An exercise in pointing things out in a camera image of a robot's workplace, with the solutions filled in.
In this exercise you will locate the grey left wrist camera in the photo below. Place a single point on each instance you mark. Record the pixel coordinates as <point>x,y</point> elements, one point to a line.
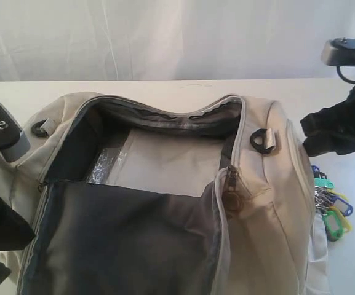
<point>13,141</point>

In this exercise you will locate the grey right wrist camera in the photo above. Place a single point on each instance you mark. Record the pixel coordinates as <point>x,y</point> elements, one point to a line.
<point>339,52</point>

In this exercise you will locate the colourful key tag bunch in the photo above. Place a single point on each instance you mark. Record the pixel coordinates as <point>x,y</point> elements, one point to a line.
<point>333,207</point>

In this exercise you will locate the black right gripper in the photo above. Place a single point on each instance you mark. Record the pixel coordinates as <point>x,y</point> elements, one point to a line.
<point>337,120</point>

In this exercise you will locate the clear plastic bag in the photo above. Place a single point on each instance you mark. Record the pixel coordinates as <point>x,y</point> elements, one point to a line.
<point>156,162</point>

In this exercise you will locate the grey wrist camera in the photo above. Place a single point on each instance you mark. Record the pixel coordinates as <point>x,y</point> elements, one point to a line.
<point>339,52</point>
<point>13,141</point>

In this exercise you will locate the cream fabric duffel bag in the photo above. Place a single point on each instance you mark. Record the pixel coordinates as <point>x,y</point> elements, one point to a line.
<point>254,229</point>

